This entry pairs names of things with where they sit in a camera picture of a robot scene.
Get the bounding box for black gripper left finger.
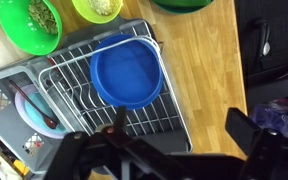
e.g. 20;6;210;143
44;105;172;180

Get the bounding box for black office chair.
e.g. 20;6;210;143
245;16;288;101

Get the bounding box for brown wooden spoon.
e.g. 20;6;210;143
8;79;60;130

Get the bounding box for large green bowl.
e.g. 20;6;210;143
0;0;64;56

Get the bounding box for grey plastic crate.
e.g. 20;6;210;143
0;64;82;176

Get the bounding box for green food pieces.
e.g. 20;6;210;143
28;0;59;35

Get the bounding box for purple plastic bag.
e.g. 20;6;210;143
250;98;288;138

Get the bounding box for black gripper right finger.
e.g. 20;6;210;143
224;107;288;180

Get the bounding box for dark green plate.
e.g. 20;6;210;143
150;0;216;15

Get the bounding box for yellow-green bowl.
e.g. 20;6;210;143
71;0;124;25

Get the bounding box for grey dish rack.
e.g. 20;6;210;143
27;18;194;154

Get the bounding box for light blue plate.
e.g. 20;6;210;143
14;84;70;140

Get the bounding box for white food shreds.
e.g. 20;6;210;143
87;0;120;16

